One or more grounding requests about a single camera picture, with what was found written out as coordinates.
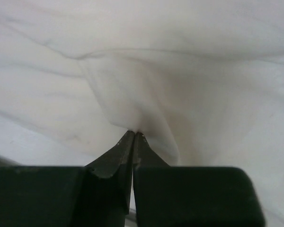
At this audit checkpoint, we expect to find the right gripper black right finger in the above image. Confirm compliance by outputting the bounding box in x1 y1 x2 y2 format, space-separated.
133 132 266 227

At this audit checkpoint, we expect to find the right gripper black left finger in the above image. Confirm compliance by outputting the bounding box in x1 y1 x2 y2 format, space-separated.
0 131 134 227

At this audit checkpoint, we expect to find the white t-shirt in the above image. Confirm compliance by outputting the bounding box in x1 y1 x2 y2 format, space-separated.
0 0 284 227

